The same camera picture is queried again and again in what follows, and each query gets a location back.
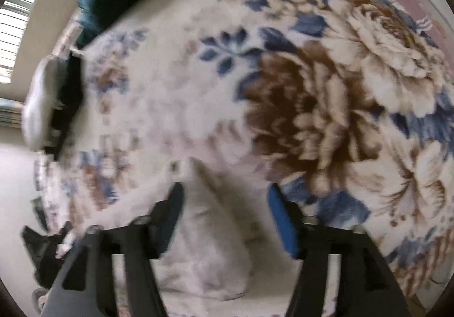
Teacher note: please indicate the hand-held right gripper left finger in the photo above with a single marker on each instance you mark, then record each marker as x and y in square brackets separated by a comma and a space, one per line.
[174, 205]

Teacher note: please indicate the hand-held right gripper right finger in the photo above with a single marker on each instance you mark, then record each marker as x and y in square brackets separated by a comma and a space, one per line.
[283, 223]

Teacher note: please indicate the white small garment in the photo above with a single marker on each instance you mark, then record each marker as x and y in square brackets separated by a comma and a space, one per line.
[205, 242]

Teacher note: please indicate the window with blinds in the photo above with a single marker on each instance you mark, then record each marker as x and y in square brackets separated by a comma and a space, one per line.
[14, 30]

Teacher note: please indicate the floral printed blanket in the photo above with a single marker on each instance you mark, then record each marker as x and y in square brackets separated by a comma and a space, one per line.
[170, 90]

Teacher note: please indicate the black cloth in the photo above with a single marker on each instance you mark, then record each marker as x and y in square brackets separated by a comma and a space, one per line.
[39, 251]

